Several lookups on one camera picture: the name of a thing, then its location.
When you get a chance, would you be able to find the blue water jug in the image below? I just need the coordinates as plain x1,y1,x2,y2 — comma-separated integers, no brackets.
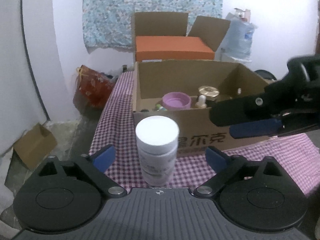
215,8,257,64

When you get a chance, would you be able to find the black round floor object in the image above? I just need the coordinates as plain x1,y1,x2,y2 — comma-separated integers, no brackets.
255,69,277,81

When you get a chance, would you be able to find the open brown cardboard box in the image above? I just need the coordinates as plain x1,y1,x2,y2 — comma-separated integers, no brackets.
132,60,268,157

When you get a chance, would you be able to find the purple checkered tablecloth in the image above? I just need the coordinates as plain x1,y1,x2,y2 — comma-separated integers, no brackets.
89,72,319,195

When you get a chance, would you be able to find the floral blue cloth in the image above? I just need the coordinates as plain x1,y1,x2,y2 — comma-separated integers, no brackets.
82,0,223,49

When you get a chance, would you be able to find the gold lid dark jar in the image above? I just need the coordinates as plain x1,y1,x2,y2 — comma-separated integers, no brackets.
198,86,220,101

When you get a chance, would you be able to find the white cylindrical jar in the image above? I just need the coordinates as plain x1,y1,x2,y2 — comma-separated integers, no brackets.
135,115,180,186

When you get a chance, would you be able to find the red gift bag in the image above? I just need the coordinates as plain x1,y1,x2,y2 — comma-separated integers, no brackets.
73,65,117,109

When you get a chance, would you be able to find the small cardboard box on floor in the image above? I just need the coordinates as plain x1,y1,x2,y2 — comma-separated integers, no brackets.
13,124,57,170

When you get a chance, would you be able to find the green glass dropper bottle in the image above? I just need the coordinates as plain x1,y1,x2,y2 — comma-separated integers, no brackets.
195,95,207,109

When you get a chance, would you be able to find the orange Philips box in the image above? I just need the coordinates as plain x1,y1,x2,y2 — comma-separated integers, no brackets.
135,36,215,62

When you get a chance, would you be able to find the green tube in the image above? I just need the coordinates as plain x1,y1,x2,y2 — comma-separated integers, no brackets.
154,104,167,111

